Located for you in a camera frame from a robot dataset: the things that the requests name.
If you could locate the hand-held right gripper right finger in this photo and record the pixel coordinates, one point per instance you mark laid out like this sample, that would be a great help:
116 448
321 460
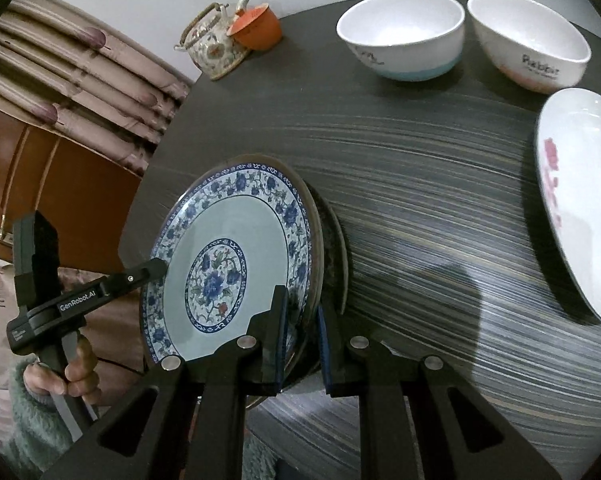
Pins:
323 340

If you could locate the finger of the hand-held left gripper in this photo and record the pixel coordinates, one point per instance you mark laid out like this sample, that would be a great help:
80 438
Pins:
140 274

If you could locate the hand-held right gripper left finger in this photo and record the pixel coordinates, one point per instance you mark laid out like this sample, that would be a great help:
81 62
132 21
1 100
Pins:
280 332

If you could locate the blue floral porcelain plate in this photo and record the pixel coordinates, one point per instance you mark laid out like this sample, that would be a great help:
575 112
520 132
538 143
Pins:
230 260

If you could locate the white plate with pink flowers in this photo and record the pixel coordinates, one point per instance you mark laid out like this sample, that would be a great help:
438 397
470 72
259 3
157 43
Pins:
585 185

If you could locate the white bowl with blue base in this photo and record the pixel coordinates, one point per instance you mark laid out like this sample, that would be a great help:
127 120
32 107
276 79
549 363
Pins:
400 35

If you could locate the white bowl with pink base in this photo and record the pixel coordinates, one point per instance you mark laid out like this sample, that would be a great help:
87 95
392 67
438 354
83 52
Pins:
525 40

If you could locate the person's left forearm green sleeve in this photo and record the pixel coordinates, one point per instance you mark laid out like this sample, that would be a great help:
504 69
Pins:
30 425

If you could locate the person's left hand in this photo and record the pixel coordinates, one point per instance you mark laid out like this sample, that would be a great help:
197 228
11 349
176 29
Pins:
75 367

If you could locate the pale pink cloth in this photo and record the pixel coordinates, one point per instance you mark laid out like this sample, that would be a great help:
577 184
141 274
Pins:
115 330

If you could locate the brown wooden cabinet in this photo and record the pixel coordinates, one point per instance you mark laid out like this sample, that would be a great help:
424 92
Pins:
65 195

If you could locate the pink pleated curtain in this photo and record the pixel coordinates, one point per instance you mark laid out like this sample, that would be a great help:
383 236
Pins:
80 75

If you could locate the floral ceramic teapot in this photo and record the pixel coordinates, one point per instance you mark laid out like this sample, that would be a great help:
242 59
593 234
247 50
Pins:
213 50

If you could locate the orange lidded cup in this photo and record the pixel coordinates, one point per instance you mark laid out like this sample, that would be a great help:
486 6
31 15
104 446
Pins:
258 30

